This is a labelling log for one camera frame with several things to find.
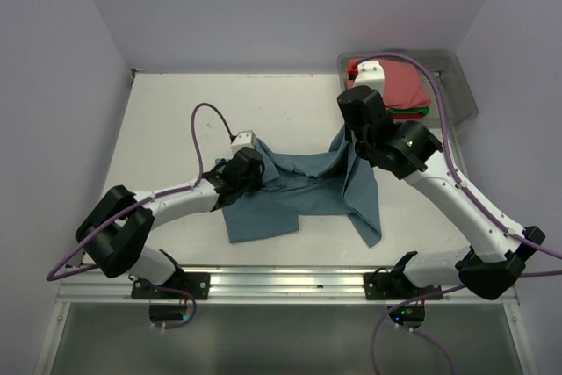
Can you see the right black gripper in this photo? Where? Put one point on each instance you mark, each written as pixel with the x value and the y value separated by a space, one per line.
pixel 348 133

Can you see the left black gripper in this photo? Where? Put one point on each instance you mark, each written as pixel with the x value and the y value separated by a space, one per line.
pixel 257 183

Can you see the blue t-shirt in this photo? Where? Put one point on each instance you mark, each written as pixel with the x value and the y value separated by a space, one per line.
pixel 334 183

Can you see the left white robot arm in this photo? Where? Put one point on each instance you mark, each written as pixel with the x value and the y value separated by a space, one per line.
pixel 124 219

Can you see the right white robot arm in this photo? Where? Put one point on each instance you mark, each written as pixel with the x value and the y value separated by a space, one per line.
pixel 494 258

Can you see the folded red t-shirt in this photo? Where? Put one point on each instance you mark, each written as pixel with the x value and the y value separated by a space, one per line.
pixel 406 117

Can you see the folded pink t-shirt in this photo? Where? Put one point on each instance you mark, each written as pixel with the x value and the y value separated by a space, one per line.
pixel 403 86

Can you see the folded green t-shirt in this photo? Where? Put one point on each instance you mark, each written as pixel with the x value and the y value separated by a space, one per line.
pixel 414 111

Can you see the clear plastic bin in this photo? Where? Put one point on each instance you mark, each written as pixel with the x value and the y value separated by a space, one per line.
pixel 458 99

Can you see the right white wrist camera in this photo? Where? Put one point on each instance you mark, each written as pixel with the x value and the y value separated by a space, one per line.
pixel 367 73

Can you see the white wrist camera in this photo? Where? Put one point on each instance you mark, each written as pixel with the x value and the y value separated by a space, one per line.
pixel 367 73
pixel 244 139

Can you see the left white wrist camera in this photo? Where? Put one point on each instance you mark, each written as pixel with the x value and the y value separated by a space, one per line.
pixel 244 139

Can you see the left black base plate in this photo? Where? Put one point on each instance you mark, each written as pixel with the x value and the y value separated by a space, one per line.
pixel 197 284

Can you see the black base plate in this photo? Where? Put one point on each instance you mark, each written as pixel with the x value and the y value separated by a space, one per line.
pixel 197 284
pixel 383 285

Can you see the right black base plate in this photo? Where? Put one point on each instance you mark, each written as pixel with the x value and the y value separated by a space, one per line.
pixel 383 285

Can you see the aluminium mounting rail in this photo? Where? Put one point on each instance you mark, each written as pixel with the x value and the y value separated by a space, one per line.
pixel 240 285

